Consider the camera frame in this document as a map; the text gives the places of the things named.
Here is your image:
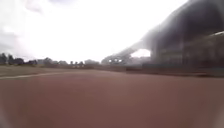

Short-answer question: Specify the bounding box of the row of trees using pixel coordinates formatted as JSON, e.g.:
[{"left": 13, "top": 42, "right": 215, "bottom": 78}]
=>
[{"left": 0, "top": 52, "right": 101, "bottom": 70}]

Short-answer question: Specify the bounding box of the red running track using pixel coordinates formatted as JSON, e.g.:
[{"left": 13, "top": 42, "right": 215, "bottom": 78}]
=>
[{"left": 0, "top": 68, "right": 224, "bottom": 128}]

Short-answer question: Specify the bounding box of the grandstand building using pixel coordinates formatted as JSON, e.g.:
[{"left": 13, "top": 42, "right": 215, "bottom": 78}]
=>
[{"left": 101, "top": 0, "right": 224, "bottom": 78}]

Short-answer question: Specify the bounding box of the pale kerb strip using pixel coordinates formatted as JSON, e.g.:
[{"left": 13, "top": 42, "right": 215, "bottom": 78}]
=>
[{"left": 0, "top": 71, "right": 69, "bottom": 80}]

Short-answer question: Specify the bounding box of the grass field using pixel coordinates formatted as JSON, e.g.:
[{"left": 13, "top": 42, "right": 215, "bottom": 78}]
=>
[{"left": 0, "top": 65, "right": 88, "bottom": 79}]

